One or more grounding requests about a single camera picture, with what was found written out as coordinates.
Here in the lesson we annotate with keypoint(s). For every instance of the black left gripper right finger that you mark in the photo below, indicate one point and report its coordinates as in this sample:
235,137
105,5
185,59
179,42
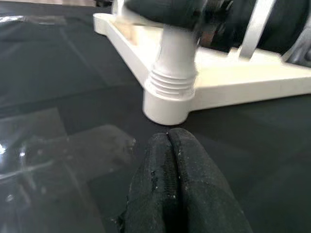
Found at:
206,194

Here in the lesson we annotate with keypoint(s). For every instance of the white plastic table leg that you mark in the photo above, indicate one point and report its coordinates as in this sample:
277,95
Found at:
175,60

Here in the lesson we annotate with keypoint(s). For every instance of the black tablecloth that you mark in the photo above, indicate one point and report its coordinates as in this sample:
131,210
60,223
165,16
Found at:
60,72

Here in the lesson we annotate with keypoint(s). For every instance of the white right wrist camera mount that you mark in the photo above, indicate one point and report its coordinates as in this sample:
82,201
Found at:
257,26

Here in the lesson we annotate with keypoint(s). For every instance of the clear tape cross patch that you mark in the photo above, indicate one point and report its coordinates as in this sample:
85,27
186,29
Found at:
48,157

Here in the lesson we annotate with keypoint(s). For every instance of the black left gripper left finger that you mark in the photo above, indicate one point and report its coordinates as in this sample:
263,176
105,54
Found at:
150,189

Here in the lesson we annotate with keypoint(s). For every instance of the white plastic table top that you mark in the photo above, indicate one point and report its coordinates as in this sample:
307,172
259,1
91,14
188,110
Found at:
230,77

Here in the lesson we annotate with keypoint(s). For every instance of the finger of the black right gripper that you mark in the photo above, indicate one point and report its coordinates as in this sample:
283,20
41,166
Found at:
165,11

